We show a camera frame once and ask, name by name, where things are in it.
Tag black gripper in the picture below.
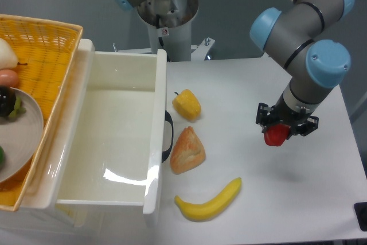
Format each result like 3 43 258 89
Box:
255 95 319 139

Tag red bell pepper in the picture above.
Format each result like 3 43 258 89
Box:
264 124 290 146

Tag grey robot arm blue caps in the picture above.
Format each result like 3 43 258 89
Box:
115 0 355 146

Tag yellow bell pepper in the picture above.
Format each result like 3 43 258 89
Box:
172 89 201 121

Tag white plastic drawer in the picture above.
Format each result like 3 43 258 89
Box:
57 50 167 216

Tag triangular bread piece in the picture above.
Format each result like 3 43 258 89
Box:
170 126 206 174

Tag black object at table edge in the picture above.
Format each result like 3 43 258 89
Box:
354 202 367 232

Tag yellow banana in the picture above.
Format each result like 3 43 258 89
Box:
174 177 242 222

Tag yellow woven basket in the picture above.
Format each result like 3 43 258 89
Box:
1 14 83 212

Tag grey ribbed plate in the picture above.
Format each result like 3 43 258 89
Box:
1 88 44 182

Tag dark purple eggplant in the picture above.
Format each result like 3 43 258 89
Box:
0 85 26 119

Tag pink sausage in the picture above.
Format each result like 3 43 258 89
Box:
0 69 19 88

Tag white pear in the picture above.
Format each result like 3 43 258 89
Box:
0 38 27 70

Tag green vegetable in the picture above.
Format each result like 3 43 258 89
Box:
0 147 5 166

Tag black drawer handle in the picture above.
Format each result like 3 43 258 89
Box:
162 111 174 162

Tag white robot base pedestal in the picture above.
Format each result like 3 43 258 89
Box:
136 0 215 62

